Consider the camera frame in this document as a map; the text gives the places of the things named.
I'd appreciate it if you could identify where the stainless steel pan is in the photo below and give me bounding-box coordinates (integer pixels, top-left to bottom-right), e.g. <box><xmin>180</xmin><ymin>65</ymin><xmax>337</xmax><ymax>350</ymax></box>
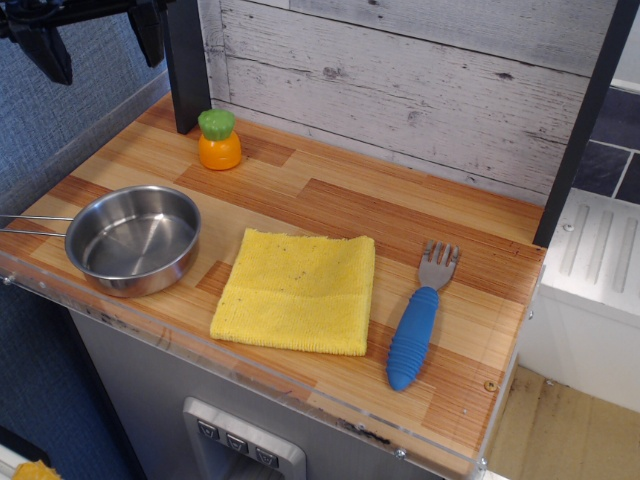
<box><xmin>18</xmin><ymin>185</ymin><xmax>202</xmax><ymax>298</ymax></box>

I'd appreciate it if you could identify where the fork with blue handle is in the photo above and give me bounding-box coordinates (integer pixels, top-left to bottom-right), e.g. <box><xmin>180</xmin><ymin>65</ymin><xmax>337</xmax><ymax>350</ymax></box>
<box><xmin>386</xmin><ymin>240</ymin><xmax>460</xmax><ymax>391</ymax></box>

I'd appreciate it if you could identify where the black vertical post left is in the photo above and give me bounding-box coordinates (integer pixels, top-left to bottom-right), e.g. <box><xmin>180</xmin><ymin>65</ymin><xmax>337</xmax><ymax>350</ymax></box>
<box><xmin>163</xmin><ymin>0</ymin><xmax>211</xmax><ymax>134</ymax></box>

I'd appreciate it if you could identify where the yellow folded cloth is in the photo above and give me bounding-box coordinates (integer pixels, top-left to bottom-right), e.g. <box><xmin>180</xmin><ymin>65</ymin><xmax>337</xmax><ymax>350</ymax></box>
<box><xmin>210</xmin><ymin>229</ymin><xmax>376</xmax><ymax>356</ymax></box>

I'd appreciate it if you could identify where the orange container with green lid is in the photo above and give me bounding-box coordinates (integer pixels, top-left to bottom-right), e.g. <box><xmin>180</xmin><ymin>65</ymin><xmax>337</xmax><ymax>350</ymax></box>
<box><xmin>198</xmin><ymin>109</ymin><xmax>242</xmax><ymax>171</ymax></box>

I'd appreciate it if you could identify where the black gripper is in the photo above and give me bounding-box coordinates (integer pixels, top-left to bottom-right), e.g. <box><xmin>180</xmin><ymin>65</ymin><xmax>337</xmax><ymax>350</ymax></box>
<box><xmin>1</xmin><ymin>0</ymin><xmax>170</xmax><ymax>86</ymax></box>

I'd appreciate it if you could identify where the silver dispenser panel with buttons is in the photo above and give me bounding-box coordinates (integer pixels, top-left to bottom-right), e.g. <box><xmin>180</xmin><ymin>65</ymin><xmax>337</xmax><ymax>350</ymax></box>
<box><xmin>183</xmin><ymin>397</ymin><xmax>307</xmax><ymax>479</ymax></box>

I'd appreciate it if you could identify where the yellow object bottom left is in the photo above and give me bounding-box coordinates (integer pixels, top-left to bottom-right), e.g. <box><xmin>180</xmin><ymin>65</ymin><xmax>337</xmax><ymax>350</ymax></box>
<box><xmin>11</xmin><ymin>461</ymin><xmax>61</xmax><ymax>480</ymax></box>

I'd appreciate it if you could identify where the white ribbed cabinet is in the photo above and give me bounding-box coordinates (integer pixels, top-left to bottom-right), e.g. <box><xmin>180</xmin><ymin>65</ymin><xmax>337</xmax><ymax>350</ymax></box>
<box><xmin>518</xmin><ymin>189</ymin><xmax>639</xmax><ymax>410</ymax></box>

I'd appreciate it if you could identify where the black vertical post right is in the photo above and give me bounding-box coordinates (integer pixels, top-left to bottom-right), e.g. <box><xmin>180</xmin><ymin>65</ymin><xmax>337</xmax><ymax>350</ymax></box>
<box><xmin>533</xmin><ymin>0</ymin><xmax>639</xmax><ymax>248</ymax></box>

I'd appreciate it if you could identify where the black vertical post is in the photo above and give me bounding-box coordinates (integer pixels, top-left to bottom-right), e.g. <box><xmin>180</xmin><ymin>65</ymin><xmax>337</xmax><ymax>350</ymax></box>
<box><xmin>533</xmin><ymin>0</ymin><xmax>639</xmax><ymax>248</ymax></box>
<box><xmin>163</xmin><ymin>0</ymin><xmax>211</xmax><ymax>134</ymax></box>

